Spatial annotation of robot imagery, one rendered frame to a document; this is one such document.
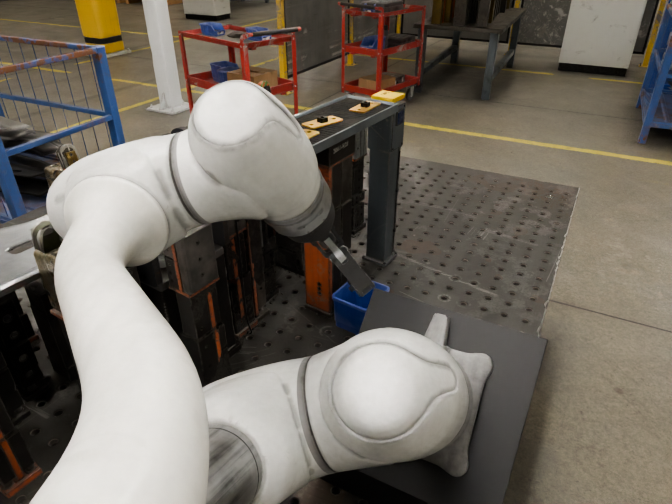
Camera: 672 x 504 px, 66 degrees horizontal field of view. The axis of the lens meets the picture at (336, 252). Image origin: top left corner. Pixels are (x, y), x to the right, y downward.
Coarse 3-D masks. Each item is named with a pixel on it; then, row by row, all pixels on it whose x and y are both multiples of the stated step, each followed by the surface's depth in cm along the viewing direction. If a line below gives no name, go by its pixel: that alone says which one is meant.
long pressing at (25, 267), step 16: (32, 224) 102; (0, 240) 97; (16, 240) 97; (0, 256) 92; (16, 256) 92; (32, 256) 92; (0, 272) 88; (16, 272) 88; (32, 272) 87; (0, 288) 83; (16, 288) 85
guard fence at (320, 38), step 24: (288, 0) 537; (312, 0) 580; (336, 0) 624; (360, 0) 680; (288, 24) 547; (312, 24) 591; (336, 24) 638; (360, 24) 699; (384, 24) 766; (288, 48) 557; (312, 48) 604; (336, 48) 651; (288, 72) 567
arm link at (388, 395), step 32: (352, 352) 59; (384, 352) 58; (416, 352) 59; (320, 384) 61; (352, 384) 57; (384, 384) 57; (416, 384) 56; (448, 384) 60; (320, 416) 62; (352, 416) 56; (384, 416) 55; (416, 416) 55; (448, 416) 59; (320, 448) 62; (352, 448) 58; (384, 448) 56; (416, 448) 57
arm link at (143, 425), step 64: (64, 192) 53; (128, 192) 49; (64, 256) 42; (128, 256) 48; (64, 320) 36; (128, 320) 30; (128, 384) 25; (192, 384) 27; (128, 448) 22; (192, 448) 24
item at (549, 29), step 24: (408, 0) 785; (432, 0) 771; (528, 0) 714; (552, 0) 701; (648, 0) 654; (408, 24) 802; (528, 24) 727; (552, 24) 714; (648, 24) 665; (648, 48) 674
